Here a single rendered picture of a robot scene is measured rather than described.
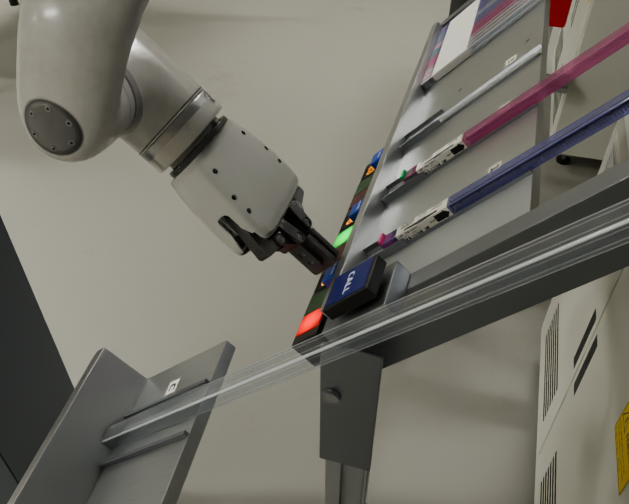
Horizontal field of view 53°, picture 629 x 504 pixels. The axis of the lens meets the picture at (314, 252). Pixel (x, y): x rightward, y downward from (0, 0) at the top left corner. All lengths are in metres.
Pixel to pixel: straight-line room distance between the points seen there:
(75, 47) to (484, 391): 1.17
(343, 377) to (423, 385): 0.92
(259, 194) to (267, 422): 0.84
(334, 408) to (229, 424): 0.82
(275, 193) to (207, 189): 0.07
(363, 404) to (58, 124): 0.33
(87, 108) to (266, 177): 0.18
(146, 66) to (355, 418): 0.35
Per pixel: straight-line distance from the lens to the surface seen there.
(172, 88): 0.57
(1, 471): 0.91
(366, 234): 0.64
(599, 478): 0.87
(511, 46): 0.81
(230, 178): 0.57
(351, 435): 0.59
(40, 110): 0.51
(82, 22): 0.48
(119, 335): 1.57
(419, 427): 1.37
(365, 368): 0.51
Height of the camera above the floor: 1.14
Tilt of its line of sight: 42 degrees down
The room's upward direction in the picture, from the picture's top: straight up
